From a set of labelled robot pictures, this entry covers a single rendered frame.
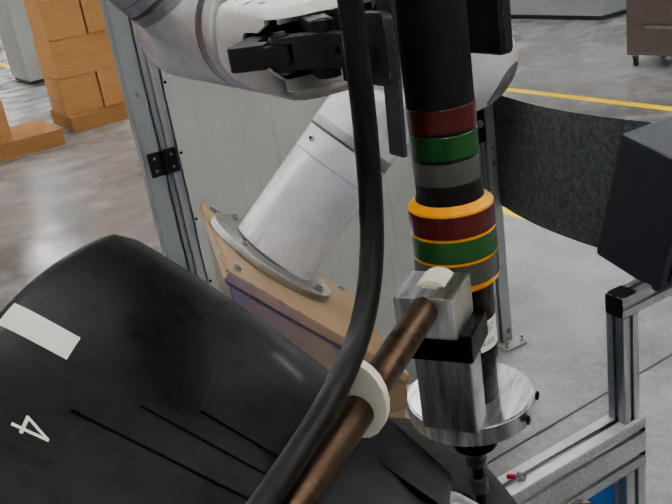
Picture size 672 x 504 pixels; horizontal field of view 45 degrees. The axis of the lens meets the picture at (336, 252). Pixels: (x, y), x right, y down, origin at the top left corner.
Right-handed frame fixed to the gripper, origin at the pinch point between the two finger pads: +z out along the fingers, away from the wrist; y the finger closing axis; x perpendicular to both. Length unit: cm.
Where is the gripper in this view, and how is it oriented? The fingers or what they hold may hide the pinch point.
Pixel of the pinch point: (428, 33)
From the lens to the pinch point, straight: 39.7
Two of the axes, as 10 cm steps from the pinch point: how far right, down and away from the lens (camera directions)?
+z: 5.1, 2.5, -8.2
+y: -8.4, 3.2, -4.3
